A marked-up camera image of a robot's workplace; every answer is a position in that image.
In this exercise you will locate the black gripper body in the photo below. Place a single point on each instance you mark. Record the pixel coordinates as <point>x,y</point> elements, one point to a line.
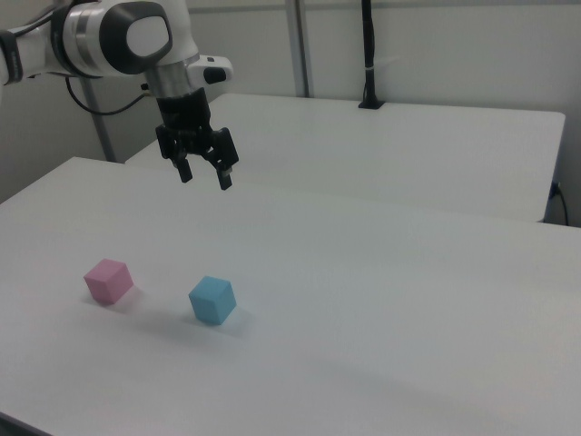
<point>184,115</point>

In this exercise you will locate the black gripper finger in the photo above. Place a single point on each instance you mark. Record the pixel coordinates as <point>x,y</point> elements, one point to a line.
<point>184,171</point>
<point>225,163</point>

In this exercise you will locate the blue cube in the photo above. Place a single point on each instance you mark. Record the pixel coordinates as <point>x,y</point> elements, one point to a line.
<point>212,300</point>

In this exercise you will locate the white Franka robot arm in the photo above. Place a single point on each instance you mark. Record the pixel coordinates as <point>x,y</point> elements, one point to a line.
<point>91,36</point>

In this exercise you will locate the pink cube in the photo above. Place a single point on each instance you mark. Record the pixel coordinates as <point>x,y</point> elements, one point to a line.
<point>108,281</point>

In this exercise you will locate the white side table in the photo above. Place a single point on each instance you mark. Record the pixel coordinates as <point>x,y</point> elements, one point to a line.
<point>386,150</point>

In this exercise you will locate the grey aluminium frame post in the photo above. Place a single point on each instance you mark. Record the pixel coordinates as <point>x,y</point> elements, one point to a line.
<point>300,45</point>
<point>102,127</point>

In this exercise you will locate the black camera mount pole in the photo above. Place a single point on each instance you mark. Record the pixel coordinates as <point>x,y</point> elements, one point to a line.
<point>370,54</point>

